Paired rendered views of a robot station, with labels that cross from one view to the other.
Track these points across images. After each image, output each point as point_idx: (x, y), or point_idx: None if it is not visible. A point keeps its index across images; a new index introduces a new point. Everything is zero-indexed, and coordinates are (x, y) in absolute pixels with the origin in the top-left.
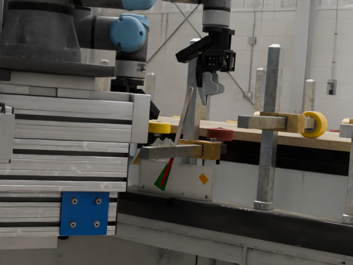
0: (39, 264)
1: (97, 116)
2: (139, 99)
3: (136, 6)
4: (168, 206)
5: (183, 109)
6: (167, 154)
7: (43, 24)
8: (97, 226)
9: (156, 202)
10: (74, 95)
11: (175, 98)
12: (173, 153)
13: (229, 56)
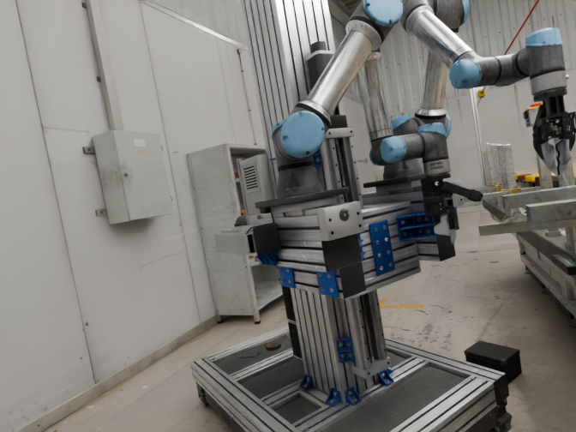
0: None
1: (305, 225)
2: (319, 212)
3: (297, 155)
4: (573, 274)
5: (563, 177)
6: (513, 229)
7: (279, 178)
8: (331, 291)
9: (564, 270)
10: (297, 214)
11: None
12: (525, 227)
13: (561, 119)
